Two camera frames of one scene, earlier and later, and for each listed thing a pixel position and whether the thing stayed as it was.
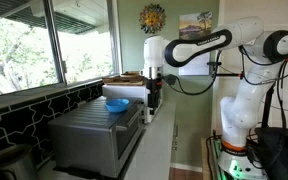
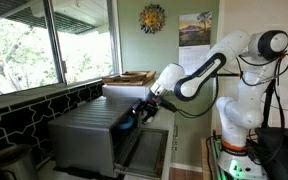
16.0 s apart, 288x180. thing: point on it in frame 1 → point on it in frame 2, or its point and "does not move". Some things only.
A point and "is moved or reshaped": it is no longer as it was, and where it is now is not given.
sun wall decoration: x=152 y=18 does not move
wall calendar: x=193 y=26 does not move
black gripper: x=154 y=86 → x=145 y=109
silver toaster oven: x=93 y=139 is moved or reshaped
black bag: x=281 y=149 does not move
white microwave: x=130 y=91 does not move
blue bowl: x=117 y=104 → x=126 y=125
